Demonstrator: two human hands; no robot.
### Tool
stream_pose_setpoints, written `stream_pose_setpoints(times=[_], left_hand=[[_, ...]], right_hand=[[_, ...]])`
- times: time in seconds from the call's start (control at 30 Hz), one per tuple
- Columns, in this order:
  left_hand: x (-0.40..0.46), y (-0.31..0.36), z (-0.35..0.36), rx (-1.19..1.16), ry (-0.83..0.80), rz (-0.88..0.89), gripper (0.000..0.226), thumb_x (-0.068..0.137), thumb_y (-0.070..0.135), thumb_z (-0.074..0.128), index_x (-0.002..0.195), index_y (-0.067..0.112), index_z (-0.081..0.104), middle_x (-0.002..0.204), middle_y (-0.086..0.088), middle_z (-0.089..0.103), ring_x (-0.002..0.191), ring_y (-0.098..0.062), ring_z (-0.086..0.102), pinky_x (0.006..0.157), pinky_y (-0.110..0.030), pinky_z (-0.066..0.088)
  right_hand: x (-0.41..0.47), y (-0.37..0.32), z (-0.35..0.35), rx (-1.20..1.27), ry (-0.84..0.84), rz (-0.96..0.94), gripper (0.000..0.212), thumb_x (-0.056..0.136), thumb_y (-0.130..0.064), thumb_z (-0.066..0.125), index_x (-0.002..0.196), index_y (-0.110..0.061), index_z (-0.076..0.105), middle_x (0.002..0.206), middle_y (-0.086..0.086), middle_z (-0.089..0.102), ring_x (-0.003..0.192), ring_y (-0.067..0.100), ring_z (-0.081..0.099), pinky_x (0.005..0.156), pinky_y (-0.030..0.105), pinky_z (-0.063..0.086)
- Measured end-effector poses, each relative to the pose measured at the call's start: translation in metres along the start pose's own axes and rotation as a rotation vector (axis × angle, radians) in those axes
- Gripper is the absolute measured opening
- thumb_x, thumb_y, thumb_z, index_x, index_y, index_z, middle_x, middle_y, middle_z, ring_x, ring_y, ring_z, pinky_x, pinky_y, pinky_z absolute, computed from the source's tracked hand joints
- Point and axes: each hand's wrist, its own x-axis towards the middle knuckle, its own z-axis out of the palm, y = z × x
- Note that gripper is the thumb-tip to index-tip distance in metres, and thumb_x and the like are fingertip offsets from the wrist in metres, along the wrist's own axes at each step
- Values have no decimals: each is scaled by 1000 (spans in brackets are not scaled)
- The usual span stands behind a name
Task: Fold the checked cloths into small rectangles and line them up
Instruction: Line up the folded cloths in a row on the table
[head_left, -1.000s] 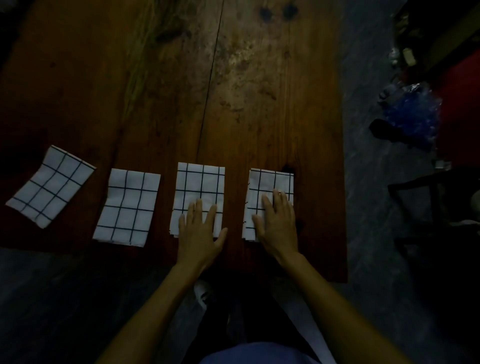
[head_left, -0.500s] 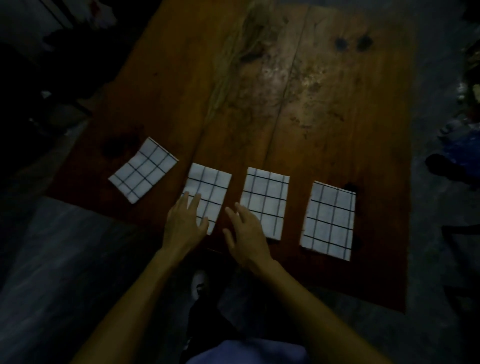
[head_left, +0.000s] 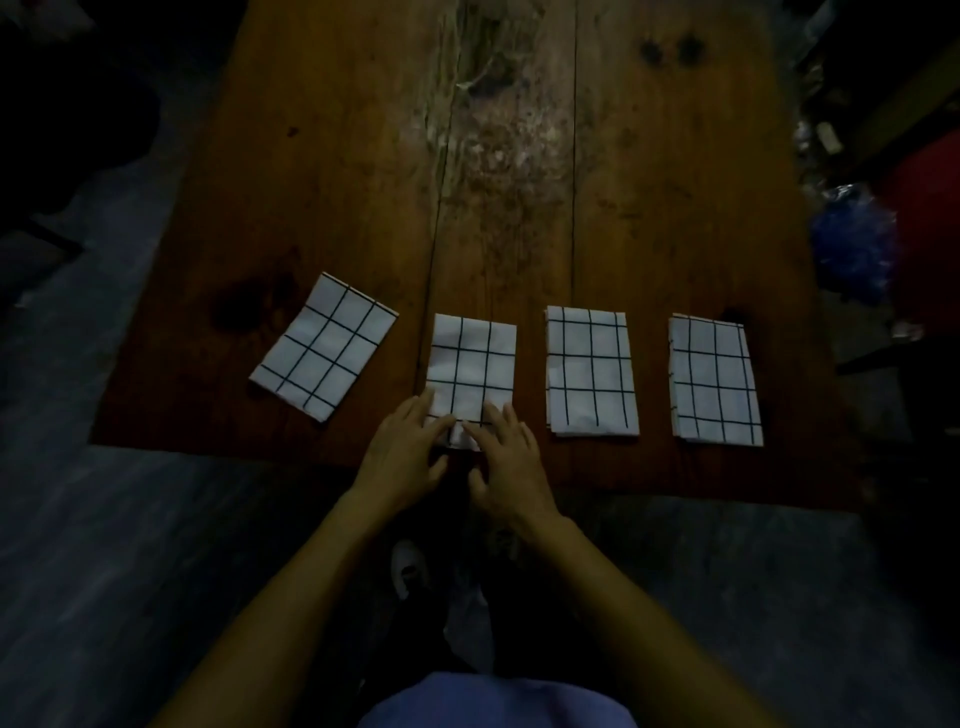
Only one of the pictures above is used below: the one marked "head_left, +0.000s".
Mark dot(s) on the person's right hand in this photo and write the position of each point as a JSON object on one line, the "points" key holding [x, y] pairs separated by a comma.
{"points": [[514, 480]]}

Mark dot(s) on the person's left hand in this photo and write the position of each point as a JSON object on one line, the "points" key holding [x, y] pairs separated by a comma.
{"points": [[399, 465]]}

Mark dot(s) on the person's left thumb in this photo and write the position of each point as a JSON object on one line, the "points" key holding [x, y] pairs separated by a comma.
{"points": [[442, 433]]}

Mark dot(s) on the person's right thumb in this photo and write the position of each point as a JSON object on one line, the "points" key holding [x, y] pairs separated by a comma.
{"points": [[475, 435]]}

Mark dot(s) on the white checked cloth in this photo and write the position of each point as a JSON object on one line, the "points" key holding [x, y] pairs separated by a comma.
{"points": [[471, 360], [714, 381], [324, 345], [591, 371]]}

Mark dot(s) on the person's right forearm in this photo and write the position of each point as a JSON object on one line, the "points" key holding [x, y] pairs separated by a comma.
{"points": [[637, 630]]}

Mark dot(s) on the person's left forearm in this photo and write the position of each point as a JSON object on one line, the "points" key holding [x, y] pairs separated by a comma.
{"points": [[292, 615]]}

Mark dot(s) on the white shoe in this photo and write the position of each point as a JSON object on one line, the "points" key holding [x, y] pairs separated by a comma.
{"points": [[409, 568]]}

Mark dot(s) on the pale blue shirt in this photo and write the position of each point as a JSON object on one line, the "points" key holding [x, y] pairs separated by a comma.
{"points": [[495, 701]]}

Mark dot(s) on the blue plastic bag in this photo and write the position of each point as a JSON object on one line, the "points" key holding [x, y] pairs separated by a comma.
{"points": [[851, 240]]}

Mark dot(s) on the dark chair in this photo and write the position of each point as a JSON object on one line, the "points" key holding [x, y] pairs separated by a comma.
{"points": [[67, 112]]}

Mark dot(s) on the red plastic container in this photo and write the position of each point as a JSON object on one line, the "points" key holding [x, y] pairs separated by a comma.
{"points": [[930, 225]]}

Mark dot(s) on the yellowish wooden plank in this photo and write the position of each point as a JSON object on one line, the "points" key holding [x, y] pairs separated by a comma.
{"points": [[907, 105]]}

